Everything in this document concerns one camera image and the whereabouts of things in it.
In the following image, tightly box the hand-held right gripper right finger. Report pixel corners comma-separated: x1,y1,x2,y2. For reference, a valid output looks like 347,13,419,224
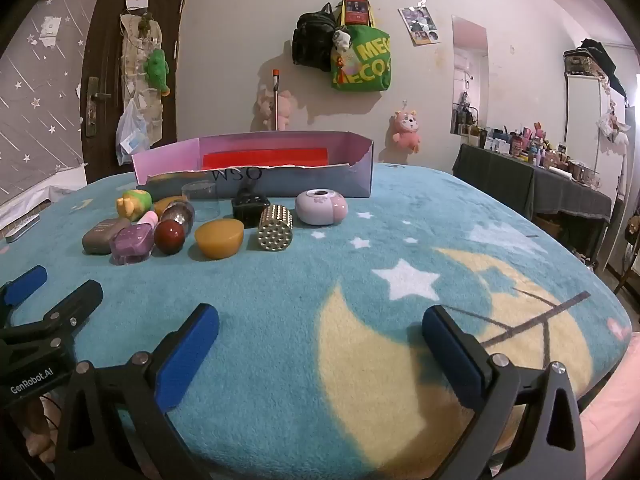
421,304,587,480

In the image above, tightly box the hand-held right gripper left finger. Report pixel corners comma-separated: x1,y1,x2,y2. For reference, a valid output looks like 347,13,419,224
54,303,221,480

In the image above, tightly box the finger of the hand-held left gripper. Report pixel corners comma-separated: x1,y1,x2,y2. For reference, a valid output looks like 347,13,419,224
0,265,49,331
0,279,105,361

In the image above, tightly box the brown earbud case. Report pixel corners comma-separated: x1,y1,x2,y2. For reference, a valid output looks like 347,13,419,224
82,218,132,255

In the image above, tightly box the purple nail polish bottle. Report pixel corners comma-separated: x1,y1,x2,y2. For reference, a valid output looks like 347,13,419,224
110,210,160,265

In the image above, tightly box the green bear toy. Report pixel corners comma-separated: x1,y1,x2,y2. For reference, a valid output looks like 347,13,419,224
116,190,152,222

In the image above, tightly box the yellow dome-shaped soap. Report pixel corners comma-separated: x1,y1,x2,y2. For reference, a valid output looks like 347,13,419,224
194,219,245,260

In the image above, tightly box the orange egg-shaped sponge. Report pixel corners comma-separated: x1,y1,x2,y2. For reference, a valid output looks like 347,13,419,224
152,195,188,218

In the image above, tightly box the glitter-filled glass jar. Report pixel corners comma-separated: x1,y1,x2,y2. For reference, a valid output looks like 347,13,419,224
159,200,196,241

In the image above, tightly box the gold studded cylinder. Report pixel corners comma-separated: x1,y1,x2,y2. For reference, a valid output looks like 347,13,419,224
257,204,294,252

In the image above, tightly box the clear glass cup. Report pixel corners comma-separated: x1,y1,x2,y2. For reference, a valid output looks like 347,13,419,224
181,181,218,223

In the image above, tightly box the pink round case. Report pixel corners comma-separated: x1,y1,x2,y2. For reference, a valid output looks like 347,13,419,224
295,188,348,226

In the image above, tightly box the lavender cardboard box red inside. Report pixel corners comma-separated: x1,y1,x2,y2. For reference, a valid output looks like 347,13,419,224
131,130,375,200

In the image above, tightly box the person's left hand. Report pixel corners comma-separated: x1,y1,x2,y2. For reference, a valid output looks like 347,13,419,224
22,397,61,466

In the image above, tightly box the white power strip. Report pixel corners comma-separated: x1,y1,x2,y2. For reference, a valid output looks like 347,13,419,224
7,214,41,241

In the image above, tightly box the white plastic sheet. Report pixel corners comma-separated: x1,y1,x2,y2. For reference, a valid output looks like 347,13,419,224
0,162,87,217

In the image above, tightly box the red-brown ball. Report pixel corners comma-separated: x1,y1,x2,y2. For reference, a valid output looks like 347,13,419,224
153,220,187,256

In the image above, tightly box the blue moon-and-star blanket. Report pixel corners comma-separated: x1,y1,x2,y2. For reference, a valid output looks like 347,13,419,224
0,162,633,480

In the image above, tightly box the pink bed sheet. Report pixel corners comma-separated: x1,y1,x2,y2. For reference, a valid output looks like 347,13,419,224
582,332,640,480

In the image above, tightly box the clear plastic bag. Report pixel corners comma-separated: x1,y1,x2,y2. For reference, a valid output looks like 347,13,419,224
116,99,151,166

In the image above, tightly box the table with dark cloth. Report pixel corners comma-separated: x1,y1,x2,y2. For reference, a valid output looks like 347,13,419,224
452,143,613,261

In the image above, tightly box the row of cosmetics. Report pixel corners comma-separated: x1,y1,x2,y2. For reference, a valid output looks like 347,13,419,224
451,102,601,186

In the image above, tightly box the pink plush pig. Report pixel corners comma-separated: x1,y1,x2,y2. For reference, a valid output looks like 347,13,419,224
391,110,422,153

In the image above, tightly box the beige hanging organizer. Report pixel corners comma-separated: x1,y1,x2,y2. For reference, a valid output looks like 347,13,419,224
120,12,166,143

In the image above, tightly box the green plush toy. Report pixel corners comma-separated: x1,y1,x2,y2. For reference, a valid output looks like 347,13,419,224
144,48,172,97

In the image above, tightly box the dark brown door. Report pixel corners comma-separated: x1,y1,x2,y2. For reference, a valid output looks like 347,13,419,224
80,0,188,183

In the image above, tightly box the pink plush toy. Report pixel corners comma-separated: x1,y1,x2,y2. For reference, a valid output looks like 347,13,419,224
257,89,293,132

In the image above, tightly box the white cabinet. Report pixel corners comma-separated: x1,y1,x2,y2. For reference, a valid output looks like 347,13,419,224
564,39,632,271

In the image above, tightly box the green tote bag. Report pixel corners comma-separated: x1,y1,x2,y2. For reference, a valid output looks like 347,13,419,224
330,24,392,93

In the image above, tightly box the black backpack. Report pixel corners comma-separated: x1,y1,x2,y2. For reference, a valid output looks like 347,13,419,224
292,2,338,72

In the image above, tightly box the red bag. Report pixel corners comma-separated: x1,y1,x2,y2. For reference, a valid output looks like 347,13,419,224
336,0,376,28

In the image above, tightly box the brass door handle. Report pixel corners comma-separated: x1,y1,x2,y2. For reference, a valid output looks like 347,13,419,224
85,76,112,137

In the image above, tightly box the photo wall poster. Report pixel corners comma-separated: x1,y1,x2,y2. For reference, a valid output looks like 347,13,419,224
398,4,441,46

